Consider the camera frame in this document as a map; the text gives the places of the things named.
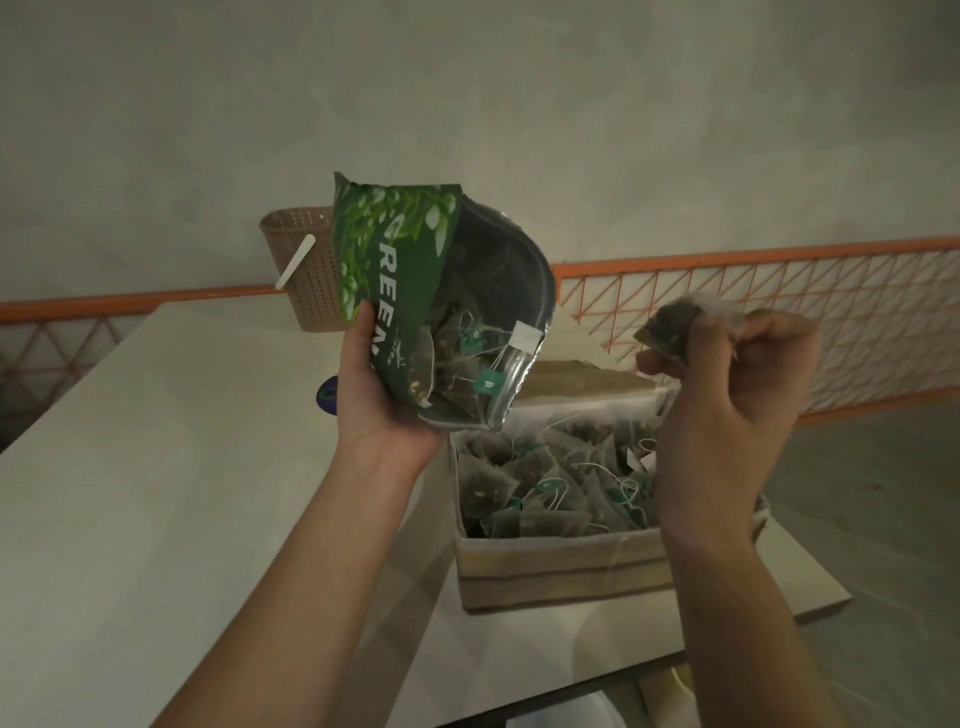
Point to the orange metal mesh fence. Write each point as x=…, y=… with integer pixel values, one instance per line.
x=750, y=259

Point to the person's right forearm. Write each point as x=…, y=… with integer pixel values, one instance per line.
x=750, y=645

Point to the green tea bag with tag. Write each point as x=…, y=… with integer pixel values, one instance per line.
x=671, y=330

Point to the person's left hand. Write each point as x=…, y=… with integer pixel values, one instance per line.
x=375, y=427

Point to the beige fabric storage box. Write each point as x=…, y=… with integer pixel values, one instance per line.
x=555, y=577

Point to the person's left forearm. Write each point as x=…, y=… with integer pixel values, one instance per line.
x=285, y=607

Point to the green tea pouch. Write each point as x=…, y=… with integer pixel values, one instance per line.
x=382, y=255

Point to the person's right hand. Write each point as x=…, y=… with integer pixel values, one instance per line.
x=727, y=435

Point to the pile of green tea bags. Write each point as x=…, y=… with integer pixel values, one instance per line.
x=555, y=480
x=457, y=360

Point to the brown perforated plastic basket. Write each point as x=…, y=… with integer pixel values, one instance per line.
x=315, y=300

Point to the round blue sticker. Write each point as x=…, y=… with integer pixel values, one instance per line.
x=328, y=395

